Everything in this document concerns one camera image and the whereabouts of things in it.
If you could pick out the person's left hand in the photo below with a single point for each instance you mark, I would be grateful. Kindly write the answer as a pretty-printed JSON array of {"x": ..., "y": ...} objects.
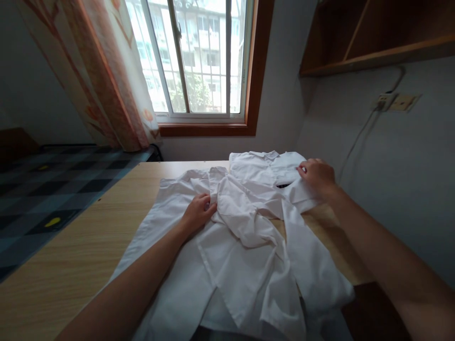
[{"x": 195, "y": 216}]

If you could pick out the person's right hand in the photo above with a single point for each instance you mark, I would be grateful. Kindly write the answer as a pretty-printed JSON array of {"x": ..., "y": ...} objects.
[{"x": 320, "y": 177}]

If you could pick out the person's right fingers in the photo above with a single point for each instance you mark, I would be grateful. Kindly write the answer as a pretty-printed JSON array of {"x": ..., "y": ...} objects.
[{"x": 304, "y": 169}]

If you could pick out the white shirt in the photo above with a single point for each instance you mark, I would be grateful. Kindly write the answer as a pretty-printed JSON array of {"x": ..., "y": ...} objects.
[
  {"x": 249, "y": 255},
  {"x": 259, "y": 167}
]

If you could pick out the folded white shirt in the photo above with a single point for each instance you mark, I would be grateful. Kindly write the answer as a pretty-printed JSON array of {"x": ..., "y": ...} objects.
[{"x": 259, "y": 167}]

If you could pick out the orange patterned curtain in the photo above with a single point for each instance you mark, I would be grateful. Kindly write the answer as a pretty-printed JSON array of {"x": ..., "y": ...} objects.
[{"x": 103, "y": 71}]

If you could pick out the bed with checked cover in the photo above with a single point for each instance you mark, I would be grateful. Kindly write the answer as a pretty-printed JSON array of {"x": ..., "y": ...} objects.
[{"x": 53, "y": 192}]

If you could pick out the white wall socket with plug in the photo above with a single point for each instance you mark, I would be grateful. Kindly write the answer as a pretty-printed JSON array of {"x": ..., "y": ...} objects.
[{"x": 383, "y": 102}]

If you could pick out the beige wall plate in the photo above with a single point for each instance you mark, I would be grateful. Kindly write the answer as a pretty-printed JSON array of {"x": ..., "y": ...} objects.
[{"x": 404, "y": 102}]

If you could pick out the window with wooden frame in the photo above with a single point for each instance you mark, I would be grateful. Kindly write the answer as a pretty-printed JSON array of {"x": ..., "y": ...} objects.
[{"x": 199, "y": 64}]

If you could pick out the wooden wall shelf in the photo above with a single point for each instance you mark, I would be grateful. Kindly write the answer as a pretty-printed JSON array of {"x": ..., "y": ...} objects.
[{"x": 376, "y": 35}]

